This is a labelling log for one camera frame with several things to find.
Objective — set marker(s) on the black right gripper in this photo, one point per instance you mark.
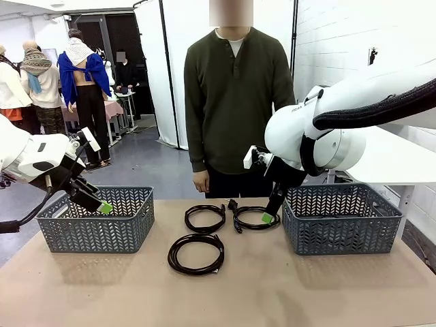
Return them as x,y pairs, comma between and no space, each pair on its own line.
282,173

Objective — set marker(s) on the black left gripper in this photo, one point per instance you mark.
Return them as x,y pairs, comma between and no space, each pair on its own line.
64,177

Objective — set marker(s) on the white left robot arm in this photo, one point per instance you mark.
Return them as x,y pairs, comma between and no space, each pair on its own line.
34,153

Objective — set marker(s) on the person's right forearm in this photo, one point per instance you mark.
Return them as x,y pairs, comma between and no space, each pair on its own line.
197,143

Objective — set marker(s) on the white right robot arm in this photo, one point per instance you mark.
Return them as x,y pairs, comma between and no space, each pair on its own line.
289,129

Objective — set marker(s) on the person's right hand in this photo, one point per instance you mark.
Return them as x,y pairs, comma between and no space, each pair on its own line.
201,182

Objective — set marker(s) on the grey plastic mesh basket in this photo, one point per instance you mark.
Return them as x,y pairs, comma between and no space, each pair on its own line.
340,238
102,235

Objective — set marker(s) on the table with pink cloth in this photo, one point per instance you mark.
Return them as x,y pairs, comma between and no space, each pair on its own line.
114,109

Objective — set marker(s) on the small white desk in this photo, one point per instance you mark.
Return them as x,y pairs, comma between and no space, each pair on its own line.
129,98

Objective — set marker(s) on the person in green sweater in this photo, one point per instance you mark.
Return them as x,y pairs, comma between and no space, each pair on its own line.
235,102

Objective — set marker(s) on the mannequin with patterned scarf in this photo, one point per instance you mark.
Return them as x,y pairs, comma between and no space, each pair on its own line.
44,85

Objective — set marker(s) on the mannequin with blue jacket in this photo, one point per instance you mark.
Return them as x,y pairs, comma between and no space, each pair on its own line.
85,75

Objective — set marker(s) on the white dress form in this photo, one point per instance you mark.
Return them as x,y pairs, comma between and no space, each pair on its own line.
109,71

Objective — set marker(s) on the background person in black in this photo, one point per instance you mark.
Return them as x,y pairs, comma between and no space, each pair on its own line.
126,75

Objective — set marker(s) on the mannequin with white coat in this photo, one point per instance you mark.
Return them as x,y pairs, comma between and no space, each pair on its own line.
10,88

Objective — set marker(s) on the narrow white backdrop panel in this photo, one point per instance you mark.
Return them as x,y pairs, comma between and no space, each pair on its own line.
153,68

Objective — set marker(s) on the black mesh double door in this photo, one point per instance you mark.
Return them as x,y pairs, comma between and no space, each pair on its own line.
136,41

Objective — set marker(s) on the black tripod stand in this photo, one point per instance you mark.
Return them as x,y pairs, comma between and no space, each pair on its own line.
373,58

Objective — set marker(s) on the black backdrop stand pole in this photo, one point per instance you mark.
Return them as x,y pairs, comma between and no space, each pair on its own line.
295,27

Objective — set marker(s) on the wide white backdrop panel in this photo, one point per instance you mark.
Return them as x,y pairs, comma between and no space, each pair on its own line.
190,20

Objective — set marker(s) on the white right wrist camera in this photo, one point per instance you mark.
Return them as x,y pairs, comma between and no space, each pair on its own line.
249,156

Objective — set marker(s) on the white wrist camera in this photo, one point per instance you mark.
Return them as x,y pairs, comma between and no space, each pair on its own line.
90,139
249,156

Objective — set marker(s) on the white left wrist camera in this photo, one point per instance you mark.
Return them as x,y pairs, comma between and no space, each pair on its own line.
90,139

